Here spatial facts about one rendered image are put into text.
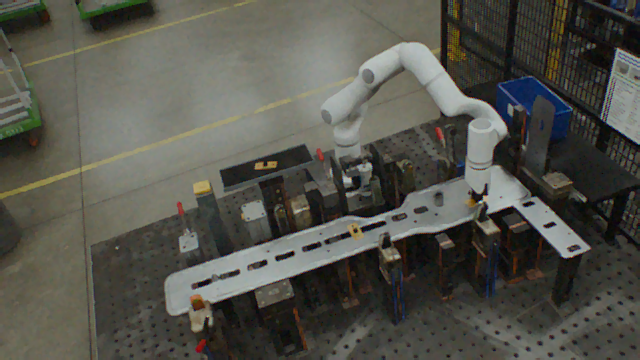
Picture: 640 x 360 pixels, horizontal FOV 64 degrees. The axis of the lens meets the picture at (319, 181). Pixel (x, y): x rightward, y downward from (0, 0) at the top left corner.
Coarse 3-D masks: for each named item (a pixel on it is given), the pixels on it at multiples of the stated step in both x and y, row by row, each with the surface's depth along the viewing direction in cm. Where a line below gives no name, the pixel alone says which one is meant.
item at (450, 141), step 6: (444, 126) 194; (450, 126) 194; (444, 132) 195; (450, 132) 191; (456, 132) 191; (444, 138) 197; (450, 138) 196; (450, 144) 198; (450, 150) 199; (456, 156) 200; (456, 162) 201
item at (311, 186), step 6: (306, 186) 196; (312, 186) 196; (306, 192) 195; (312, 192) 196; (312, 198) 197; (318, 198) 199; (312, 204) 200; (318, 204) 201; (312, 210) 202; (318, 210) 202; (318, 216) 204; (318, 222) 206; (318, 246) 215
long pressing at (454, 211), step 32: (416, 192) 199; (448, 192) 197; (512, 192) 192; (320, 224) 193; (416, 224) 186; (448, 224) 184; (224, 256) 187; (256, 256) 185; (320, 256) 181; (224, 288) 176; (256, 288) 175
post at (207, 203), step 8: (208, 192) 195; (200, 200) 195; (208, 200) 196; (216, 200) 204; (200, 208) 197; (208, 208) 199; (216, 208) 200; (208, 216) 201; (216, 216) 203; (208, 224) 204; (216, 224) 205; (216, 232) 208; (224, 232) 209; (216, 240) 210; (224, 240) 211; (224, 248) 214; (232, 248) 217
